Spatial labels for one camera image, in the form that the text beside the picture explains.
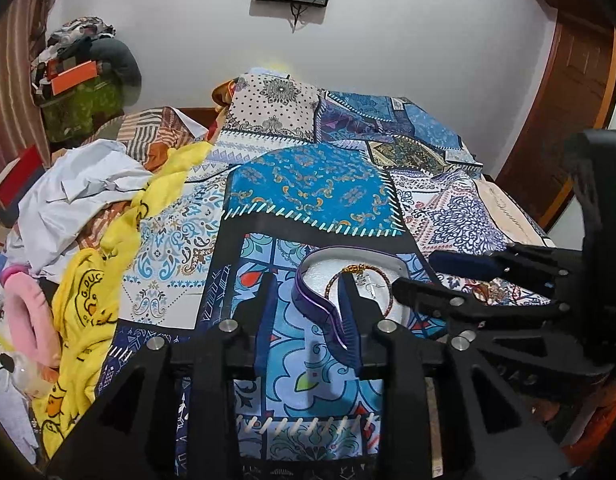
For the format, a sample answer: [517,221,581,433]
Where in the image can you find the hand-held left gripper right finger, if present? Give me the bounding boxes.
[337,274,571,480]

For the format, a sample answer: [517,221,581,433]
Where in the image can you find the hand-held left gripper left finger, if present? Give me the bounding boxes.
[45,275,280,480]

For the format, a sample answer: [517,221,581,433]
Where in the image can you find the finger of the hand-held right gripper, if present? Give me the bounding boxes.
[429,244,584,306]
[392,277,609,386]

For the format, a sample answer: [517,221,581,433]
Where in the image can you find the purple heart-shaped jewelry box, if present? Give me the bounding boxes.
[292,246,424,367]

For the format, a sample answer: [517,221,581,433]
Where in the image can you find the gold bracelet jewellery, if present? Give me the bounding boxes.
[324,266,394,318]

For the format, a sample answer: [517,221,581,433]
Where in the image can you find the wooden door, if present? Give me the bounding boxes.
[495,10,616,231]

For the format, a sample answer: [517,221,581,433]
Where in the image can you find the blue patchwork blanket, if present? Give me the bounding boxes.
[108,72,564,480]

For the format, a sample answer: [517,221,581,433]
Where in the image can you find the yellow duck-print garment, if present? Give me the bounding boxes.
[38,141,212,461]

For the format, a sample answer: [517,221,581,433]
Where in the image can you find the orange striped quilt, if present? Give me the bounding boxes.
[95,106,210,172]

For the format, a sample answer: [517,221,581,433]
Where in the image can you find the white cloth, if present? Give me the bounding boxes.
[8,139,154,281]

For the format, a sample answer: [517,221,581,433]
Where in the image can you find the pink cloth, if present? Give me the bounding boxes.
[0,265,61,367]

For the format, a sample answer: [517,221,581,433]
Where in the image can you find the red box with white lid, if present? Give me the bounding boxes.
[0,145,46,211]

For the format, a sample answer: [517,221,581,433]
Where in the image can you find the green patterned bag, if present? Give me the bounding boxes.
[40,77,125,143]

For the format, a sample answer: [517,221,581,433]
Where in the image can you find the grey-green garment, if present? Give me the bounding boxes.
[90,37,143,90]

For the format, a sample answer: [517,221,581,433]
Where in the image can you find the orange box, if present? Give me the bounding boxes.
[50,59,100,96]

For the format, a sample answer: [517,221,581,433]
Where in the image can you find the pile of clothes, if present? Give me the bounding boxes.
[30,16,119,106]

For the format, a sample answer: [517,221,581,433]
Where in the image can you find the striped brown curtain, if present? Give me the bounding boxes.
[0,0,71,176]

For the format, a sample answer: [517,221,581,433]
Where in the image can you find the black monitor cable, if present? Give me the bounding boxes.
[288,2,307,34]

